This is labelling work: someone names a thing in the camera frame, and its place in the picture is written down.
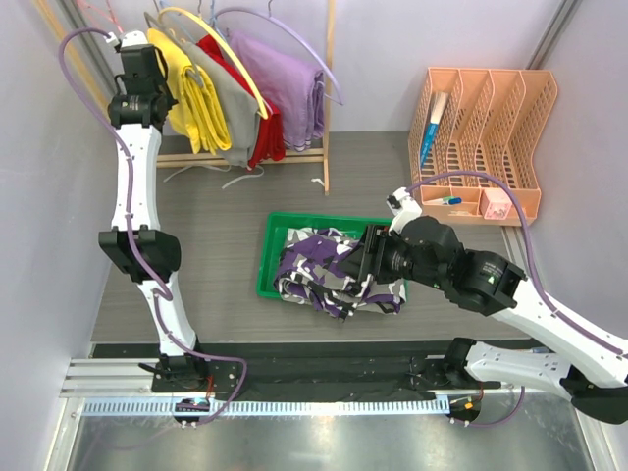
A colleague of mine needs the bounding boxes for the lilac trousers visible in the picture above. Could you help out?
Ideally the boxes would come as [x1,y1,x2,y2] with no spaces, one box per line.
[230,30,325,151]

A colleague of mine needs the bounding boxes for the grey trousers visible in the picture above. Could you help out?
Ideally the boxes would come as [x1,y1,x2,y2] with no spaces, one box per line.
[183,43,260,168]

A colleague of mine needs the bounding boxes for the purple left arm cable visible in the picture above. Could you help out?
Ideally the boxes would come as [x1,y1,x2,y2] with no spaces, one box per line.
[59,26,249,426]

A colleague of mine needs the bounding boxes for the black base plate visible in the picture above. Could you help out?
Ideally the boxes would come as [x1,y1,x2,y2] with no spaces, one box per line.
[93,340,500,402]

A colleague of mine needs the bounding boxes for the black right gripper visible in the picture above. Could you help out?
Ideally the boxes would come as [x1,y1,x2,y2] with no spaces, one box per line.
[336,224,446,291]

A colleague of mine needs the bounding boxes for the green plastic tray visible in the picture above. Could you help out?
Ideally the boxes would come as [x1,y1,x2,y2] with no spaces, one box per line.
[255,211,409,304]

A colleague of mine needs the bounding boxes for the lilac hanger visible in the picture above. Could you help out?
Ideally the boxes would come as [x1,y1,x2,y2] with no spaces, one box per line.
[209,1,344,106]

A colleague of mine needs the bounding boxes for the blue white booklet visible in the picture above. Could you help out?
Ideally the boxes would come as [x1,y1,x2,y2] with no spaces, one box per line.
[419,91,449,169]

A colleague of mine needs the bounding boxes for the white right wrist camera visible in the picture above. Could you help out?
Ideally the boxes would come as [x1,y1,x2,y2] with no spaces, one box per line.
[387,187,423,235]

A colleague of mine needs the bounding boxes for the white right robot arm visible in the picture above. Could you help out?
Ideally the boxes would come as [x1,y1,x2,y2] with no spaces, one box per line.
[340,216,627,425]

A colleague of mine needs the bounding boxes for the peach plastic file organizer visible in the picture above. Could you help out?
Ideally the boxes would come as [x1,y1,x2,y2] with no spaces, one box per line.
[408,67,558,227]

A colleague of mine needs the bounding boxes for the pink sticky note block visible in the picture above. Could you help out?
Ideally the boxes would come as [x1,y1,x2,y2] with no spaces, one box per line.
[479,187,512,221]

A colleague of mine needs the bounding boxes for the yellow hanger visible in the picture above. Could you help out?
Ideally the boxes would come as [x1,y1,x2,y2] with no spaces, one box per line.
[158,1,272,121]

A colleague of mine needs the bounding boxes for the blue capped marker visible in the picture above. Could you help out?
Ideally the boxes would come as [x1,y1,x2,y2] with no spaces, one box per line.
[442,196,462,205]

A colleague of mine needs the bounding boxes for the pink wire hanger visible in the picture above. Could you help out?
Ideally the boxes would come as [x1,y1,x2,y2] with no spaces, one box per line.
[76,0,124,33]

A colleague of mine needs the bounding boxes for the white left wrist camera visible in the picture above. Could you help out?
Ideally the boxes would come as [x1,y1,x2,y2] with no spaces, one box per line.
[105,30,148,51]

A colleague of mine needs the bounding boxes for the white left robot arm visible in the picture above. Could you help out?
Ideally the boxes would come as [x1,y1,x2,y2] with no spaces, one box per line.
[98,36,208,393]

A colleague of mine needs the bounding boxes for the wooden clothes rack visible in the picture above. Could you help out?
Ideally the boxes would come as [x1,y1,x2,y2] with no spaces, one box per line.
[33,1,343,194]

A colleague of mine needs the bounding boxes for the white slotted cable duct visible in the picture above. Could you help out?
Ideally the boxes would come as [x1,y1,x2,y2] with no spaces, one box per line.
[82,395,450,418]

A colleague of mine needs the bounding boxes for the yellow trousers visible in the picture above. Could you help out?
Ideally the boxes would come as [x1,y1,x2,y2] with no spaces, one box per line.
[147,28,232,154]

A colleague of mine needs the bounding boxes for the purple camouflage trousers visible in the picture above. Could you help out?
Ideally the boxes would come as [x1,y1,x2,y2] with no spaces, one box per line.
[273,227,407,320]

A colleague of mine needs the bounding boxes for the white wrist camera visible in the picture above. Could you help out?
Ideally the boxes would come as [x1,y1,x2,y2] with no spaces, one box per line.
[105,30,148,51]
[387,187,423,235]

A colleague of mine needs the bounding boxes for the red trousers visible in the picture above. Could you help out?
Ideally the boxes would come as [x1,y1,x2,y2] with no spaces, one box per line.
[198,38,286,171]

